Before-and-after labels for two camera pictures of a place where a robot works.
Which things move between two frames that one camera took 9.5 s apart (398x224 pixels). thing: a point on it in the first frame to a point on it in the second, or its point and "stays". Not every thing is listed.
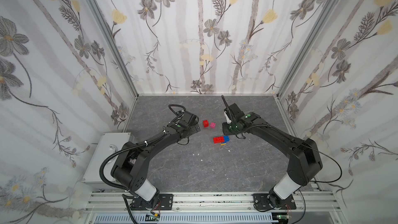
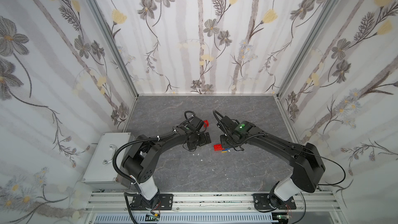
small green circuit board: (150, 217) stays
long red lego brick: (218, 140) to (217, 147)
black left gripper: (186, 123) to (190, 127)
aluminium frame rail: (209, 204) stays
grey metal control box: (109, 143) stays
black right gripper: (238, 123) to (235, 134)
